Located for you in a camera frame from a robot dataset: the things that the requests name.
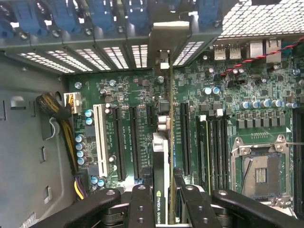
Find green RAM stick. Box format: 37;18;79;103
197;115;211;192

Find CPU socket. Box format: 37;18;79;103
230;135;292;202

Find white expansion slot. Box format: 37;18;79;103
93;104;110;178

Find short black expansion slot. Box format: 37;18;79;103
146;104;154;127

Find green motherboard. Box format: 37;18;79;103
67;45;304;214

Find white power connector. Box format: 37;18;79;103
63;92;83;115

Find open black PC case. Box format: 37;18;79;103
0;0;304;228

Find silver rear port block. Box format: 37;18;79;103
213;38;283;64

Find yellow black power wire bundle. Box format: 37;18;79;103
35;92;89;200

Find red black twisted wire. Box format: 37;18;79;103
220;37;304;77

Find blue slot bracket clip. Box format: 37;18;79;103
125;0;150;29
198;0;223;27
0;18;15;40
48;0;83;34
13;0;49;36
89;0;117;32

